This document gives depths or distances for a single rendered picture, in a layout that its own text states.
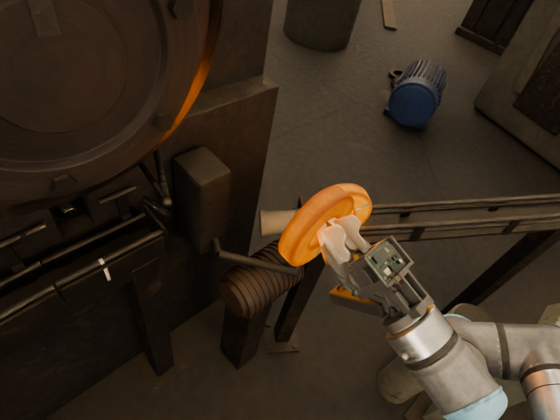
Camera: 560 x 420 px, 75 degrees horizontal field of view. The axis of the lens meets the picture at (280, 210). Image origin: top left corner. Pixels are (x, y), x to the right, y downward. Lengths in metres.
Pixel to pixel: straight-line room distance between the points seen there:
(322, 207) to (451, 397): 0.32
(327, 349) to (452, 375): 0.89
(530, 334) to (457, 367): 0.17
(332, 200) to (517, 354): 0.38
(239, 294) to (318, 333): 0.63
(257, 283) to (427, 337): 0.45
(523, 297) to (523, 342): 1.31
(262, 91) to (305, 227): 0.38
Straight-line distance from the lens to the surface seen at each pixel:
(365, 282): 0.57
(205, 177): 0.70
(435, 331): 0.58
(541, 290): 2.12
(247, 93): 0.81
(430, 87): 2.43
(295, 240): 0.56
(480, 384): 0.61
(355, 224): 0.59
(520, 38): 3.00
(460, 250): 1.99
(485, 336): 0.72
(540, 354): 0.71
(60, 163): 0.43
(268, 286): 0.90
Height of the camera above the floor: 1.29
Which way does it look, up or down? 48 degrees down
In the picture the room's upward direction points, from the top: 14 degrees clockwise
